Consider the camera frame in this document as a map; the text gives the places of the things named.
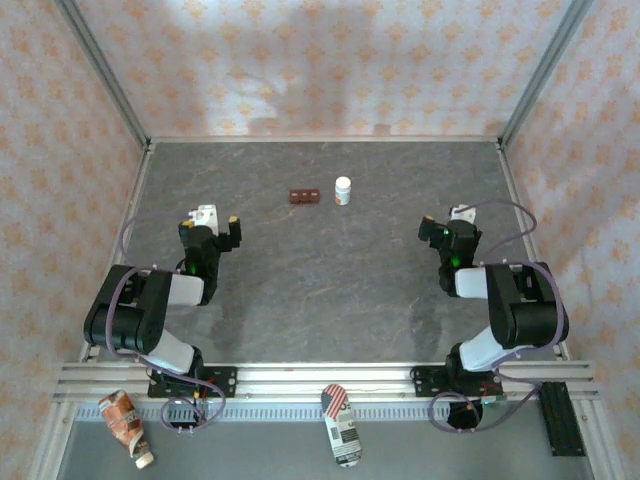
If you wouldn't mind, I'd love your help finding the white pill bottle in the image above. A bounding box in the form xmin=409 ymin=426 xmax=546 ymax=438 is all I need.
xmin=333 ymin=176 xmax=353 ymax=207

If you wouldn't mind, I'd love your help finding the brown squeeze bottle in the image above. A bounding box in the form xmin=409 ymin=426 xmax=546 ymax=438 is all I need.
xmin=97 ymin=389 xmax=156 ymax=470

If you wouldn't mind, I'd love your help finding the orange patterned backdrop cloth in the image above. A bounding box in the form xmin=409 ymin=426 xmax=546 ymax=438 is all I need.
xmin=0 ymin=0 xmax=640 ymax=480

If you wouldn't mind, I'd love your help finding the black ribbed strip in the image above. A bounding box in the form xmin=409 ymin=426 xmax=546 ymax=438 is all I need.
xmin=535 ymin=381 xmax=587 ymax=457

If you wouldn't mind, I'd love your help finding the flag print can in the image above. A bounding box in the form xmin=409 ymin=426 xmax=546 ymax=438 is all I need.
xmin=321 ymin=383 xmax=362 ymax=470

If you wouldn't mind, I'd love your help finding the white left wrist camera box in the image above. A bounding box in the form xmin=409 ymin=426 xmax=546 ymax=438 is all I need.
xmin=189 ymin=203 xmax=220 ymax=235

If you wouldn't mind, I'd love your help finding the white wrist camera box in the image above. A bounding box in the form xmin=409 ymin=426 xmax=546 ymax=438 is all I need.
xmin=448 ymin=203 xmax=478 ymax=226
xmin=189 ymin=203 xmax=220 ymax=235

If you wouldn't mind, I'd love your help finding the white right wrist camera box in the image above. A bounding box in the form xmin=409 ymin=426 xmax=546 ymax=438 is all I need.
xmin=448 ymin=203 xmax=478 ymax=226

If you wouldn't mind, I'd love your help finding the aluminium table edge rail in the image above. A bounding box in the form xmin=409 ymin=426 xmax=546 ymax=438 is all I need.
xmin=496 ymin=142 xmax=571 ymax=361
xmin=147 ymin=133 xmax=504 ymax=146
xmin=79 ymin=142 xmax=156 ymax=362

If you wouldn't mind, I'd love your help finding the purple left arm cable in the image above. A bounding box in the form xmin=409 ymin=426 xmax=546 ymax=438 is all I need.
xmin=102 ymin=212 xmax=225 ymax=434

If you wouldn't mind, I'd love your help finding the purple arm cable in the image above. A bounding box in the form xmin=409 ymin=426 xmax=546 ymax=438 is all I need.
xmin=102 ymin=212 xmax=225 ymax=434
xmin=428 ymin=198 xmax=570 ymax=434

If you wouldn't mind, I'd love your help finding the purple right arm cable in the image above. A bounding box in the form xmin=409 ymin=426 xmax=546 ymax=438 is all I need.
xmin=428 ymin=198 xmax=570 ymax=434

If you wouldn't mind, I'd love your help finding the aluminium cross rail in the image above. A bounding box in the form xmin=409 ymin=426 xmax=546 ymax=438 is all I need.
xmin=52 ymin=360 xmax=600 ymax=403

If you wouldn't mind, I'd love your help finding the aluminium frame post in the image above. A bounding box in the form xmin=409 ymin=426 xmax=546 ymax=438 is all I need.
xmin=52 ymin=0 xmax=153 ymax=149
xmin=498 ymin=0 xmax=599 ymax=149

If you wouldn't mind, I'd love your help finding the grey slotted cable duct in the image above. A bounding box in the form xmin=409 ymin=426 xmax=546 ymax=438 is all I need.
xmin=74 ymin=402 xmax=454 ymax=422

